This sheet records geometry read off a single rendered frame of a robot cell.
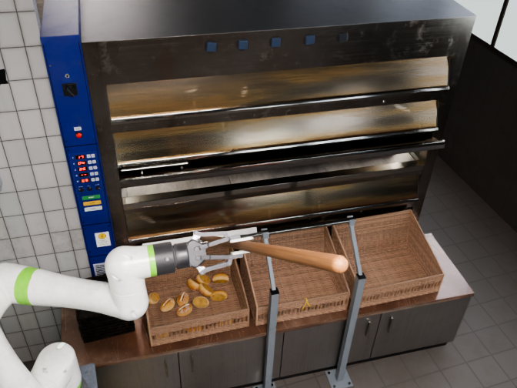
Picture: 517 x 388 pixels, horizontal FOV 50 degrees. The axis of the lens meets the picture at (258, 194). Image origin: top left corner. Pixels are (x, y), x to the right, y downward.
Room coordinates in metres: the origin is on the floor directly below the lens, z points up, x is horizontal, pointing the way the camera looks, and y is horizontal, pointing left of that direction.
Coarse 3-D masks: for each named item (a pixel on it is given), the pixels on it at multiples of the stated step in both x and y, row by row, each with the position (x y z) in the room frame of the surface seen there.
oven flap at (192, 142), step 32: (192, 128) 2.42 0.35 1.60; (224, 128) 2.46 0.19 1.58; (256, 128) 2.50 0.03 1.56; (288, 128) 2.55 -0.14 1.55; (320, 128) 2.59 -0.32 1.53; (352, 128) 2.64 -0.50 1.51; (384, 128) 2.68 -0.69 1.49; (416, 128) 2.73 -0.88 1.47; (128, 160) 2.29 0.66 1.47; (160, 160) 2.31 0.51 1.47
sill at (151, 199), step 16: (416, 160) 2.83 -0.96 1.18; (288, 176) 2.61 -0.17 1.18; (304, 176) 2.62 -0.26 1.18; (320, 176) 2.62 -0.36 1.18; (336, 176) 2.63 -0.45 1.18; (352, 176) 2.66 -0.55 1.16; (368, 176) 2.69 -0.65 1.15; (176, 192) 2.41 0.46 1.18; (192, 192) 2.42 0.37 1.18; (208, 192) 2.42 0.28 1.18; (224, 192) 2.44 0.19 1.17; (240, 192) 2.47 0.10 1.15; (128, 208) 2.30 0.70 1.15
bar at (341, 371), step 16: (304, 224) 2.20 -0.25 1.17; (320, 224) 2.21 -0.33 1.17; (336, 224) 2.23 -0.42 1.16; (352, 224) 2.25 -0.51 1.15; (352, 240) 2.19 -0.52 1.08; (272, 272) 2.00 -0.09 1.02; (272, 288) 1.94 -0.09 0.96; (272, 304) 1.90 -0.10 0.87; (352, 304) 2.04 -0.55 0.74; (272, 320) 1.91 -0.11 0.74; (352, 320) 2.04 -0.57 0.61; (272, 336) 1.91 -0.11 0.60; (352, 336) 2.05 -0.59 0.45; (272, 352) 1.91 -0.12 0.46; (272, 384) 1.99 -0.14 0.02; (336, 384) 2.01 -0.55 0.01; (352, 384) 2.02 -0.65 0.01
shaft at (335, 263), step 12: (204, 240) 1.78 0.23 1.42; (252, 252) 1.07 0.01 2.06; (264, 252) 0.97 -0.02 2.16; (276, 252) 0.89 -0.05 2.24; (288, 252) 0.83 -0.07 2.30; (300, 252) 0.78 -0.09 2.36; (312, 252) 0.74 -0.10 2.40; (300, 264) 0.78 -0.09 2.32; (312, 264) 0.71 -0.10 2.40; (324, 264) 0.66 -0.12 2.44; (336, 264) 0.63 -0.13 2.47; (348, 264) 0.64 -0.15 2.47
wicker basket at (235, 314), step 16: (176, 272) 2.28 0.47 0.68; (192, 272) 2.31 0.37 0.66; (208, 272) 2.33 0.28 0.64; (224, 272) 2.35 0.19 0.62; (160, 288) 2.23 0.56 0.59; (176, 288) 2.24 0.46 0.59; (224, 288) 2.26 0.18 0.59; (240, 288) 2.15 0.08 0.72; (160, 304) 2.11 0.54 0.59; (176, 304) 2.11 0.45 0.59; (192, 304) 2.12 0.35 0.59; (224, 304) 2.13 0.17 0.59; (240, 304) 2.13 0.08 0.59; (176, 320) 2.00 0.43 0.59; (192, 320) 1.89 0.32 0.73; (208, 320) 1.92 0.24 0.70; (224, 320) 1.94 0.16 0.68; (240, 320) 2.02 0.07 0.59; (176, 336) 1.86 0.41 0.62; (192, 336) 1.89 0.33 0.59
